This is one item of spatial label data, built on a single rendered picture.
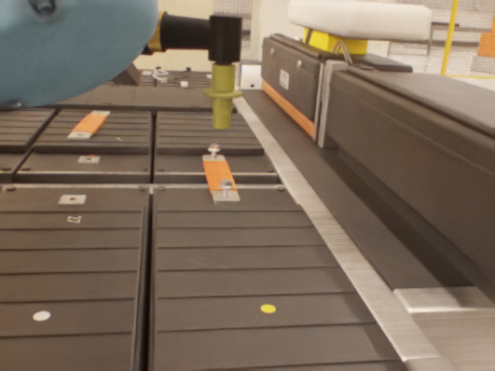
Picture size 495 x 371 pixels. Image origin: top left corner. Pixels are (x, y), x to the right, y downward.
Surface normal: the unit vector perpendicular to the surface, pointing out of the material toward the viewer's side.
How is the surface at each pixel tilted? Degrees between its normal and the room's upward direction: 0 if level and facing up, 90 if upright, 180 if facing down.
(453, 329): 90
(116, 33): 139
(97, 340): 0
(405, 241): 0
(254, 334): 0
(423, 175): 90
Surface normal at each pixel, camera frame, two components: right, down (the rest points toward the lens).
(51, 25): 0.44, 0.89
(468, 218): -0.99, 0.00
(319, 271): 0.06, -0.94
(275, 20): 0.15, 0.35
